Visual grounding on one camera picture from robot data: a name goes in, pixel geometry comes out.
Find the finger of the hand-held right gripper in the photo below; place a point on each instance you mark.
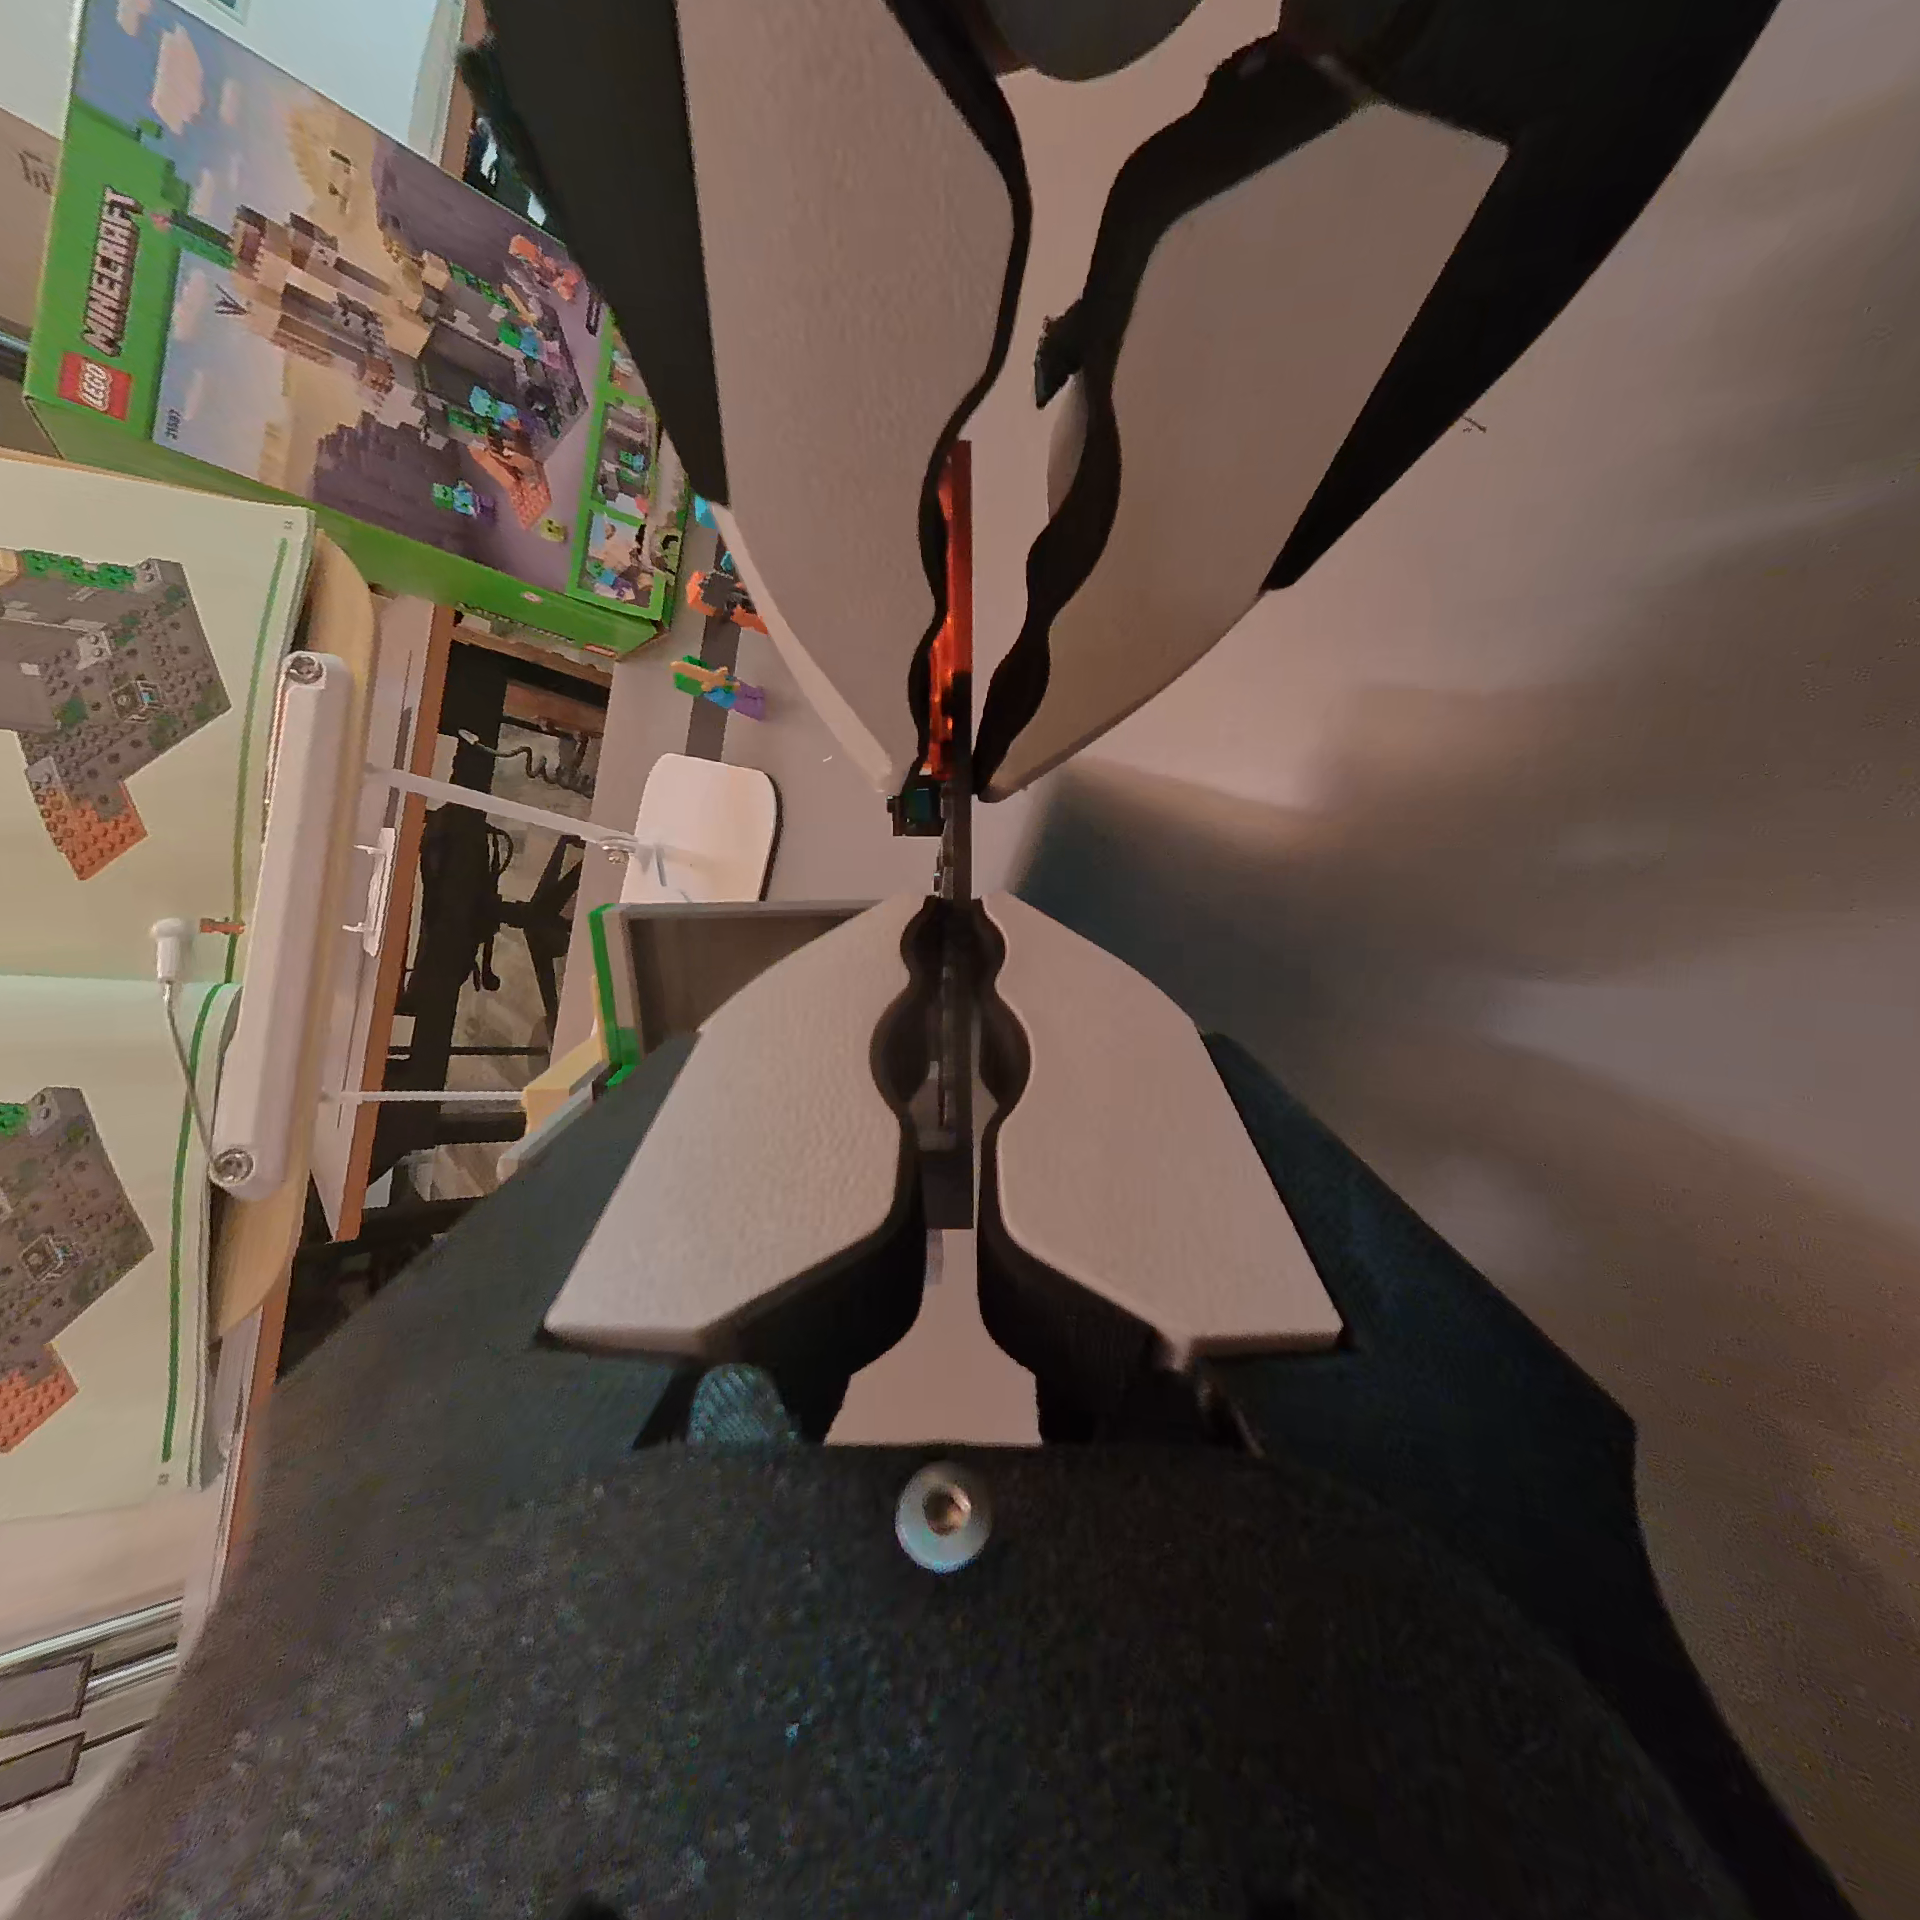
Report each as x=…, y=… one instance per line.
x=1244, y=390
x=841, y=376

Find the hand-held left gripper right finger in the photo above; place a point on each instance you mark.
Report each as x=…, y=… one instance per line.
x=1152, y=1170

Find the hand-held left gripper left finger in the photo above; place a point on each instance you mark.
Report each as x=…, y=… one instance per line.
x=734, y=1159

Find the orange translucent brick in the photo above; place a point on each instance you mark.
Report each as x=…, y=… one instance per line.
x=959, y=597

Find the grey green brick build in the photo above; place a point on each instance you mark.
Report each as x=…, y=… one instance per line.
x=719, y=961

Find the orange black toy figure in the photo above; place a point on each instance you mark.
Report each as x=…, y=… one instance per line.
x=719, y=590

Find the green purple toy figure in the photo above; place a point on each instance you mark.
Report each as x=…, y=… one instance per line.
x=719, y=689

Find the black chair base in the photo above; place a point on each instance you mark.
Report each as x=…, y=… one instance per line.
x=497, y=903

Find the green toy set box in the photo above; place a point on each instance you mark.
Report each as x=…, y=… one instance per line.
x=298, y=311

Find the instruction booklet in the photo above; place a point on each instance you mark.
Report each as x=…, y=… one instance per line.
x=107, y=903

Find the beige cardboard box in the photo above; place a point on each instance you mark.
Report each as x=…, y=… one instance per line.
x=22, y=208

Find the chrome metal bars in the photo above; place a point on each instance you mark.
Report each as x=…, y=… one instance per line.
x=56, y=1698

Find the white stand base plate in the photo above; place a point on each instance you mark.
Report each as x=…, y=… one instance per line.
x=283, y=931

